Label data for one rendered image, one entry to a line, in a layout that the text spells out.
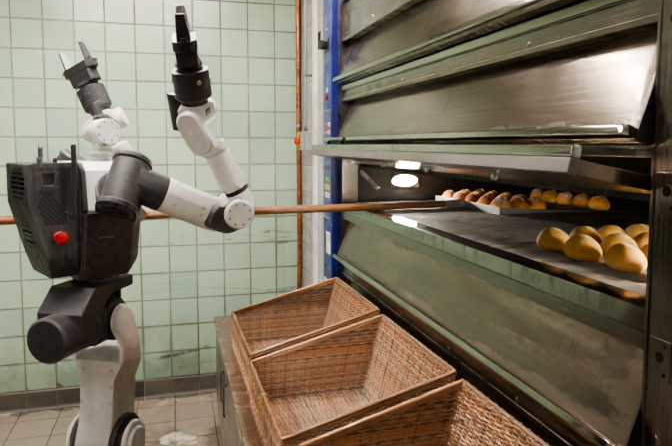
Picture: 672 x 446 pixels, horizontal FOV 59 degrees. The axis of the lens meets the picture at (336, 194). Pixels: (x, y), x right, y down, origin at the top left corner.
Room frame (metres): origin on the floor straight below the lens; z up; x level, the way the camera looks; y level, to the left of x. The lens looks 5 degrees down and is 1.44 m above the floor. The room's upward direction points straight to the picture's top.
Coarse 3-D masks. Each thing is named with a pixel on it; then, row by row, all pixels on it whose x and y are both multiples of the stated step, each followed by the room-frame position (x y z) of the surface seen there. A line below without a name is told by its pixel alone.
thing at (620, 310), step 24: (360, 216) 2.41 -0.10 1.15; (384, 216) 2.16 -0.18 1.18; (432, 240) 1.73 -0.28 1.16; (456, 240) 1.61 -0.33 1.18; (480, 264) 1.45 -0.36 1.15; (504, 264) 1.35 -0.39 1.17; (528, 264) 1.29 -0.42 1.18; (552, 288) 1.17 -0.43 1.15; (576, 288) 1.10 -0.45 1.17; (600, 288) 1.07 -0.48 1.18; (600, 312) 1.04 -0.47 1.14; (624, 312) 0.98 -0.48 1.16
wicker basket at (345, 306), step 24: (312, 288) 2.58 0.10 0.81; (336, 288) 2.57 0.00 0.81; (240, 312) 2.50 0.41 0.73; (264, 312) 2.53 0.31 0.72; (288, 312) 2.56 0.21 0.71; (312, 312) 2.59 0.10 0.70; (336, 312) 2.49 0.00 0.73; (360, 312) 2.24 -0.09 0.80; (240, 336) 2.19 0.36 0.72; (264, 336) 2.52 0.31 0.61; (288, 336) 2.56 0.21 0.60; (312, 336) 2.03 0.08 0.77; (240, 360) 2.21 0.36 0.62; (360, 360) 2.13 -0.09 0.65; (336, 384) 2.06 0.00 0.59
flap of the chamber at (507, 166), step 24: (408, 168) 2.00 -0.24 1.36; (432, 168) 1.65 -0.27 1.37; (456, 168) 1.40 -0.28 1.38; (480, 168) 1.22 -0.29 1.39; (504, 168) 1.08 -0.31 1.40; (528, 168) 1.01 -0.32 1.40; (552, 168) 0.94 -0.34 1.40; (576, 168) 0.91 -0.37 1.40; (600, 168) 0.92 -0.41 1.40; (648, 192) 0.97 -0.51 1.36
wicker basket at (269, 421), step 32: (384, 320) 1.99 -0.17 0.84; (288, 352) 1.94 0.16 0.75; (320, 352) 1.97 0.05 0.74; (352, 352) 2.00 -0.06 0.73; (384, 352) 1.94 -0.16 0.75; (256, 384) 1.75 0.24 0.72; (288, 384) 1.94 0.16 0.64; (320, 384) 1.97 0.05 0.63; (352, 384) 2.00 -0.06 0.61; (384, 384) 1.87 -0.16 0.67; (416, 384) 1.49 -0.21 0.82; (256, 416) 1.78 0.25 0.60; (288, 416) 1.81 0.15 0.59; (320, 416) 1.81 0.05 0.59; (352, 416) 1.43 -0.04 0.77
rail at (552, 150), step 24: (336, 144) 2.25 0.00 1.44; (360, 144) 1.96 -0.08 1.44; (384, 144) 1.73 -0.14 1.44; (408, 144) 1.56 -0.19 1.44; (432, 144) 1.41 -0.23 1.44; (456, 144) 1.29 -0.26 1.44; (480, 144) 1.19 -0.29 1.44; (504, 144) 1.10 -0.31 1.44; (528, 144) 1.03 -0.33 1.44; (552, 144) 0.96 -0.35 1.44
